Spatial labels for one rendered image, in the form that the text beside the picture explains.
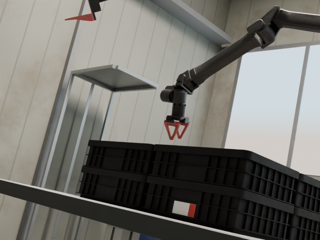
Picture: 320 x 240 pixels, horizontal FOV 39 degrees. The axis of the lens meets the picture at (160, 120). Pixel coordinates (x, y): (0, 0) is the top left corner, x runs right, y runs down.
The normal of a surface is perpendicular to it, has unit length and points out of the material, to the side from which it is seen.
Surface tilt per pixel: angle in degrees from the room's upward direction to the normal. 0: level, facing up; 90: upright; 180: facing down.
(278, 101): 90
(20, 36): 90
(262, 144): 90
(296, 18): 82
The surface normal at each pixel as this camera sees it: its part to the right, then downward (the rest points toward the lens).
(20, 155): 0.70, 0.01
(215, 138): -0.68, -0.29
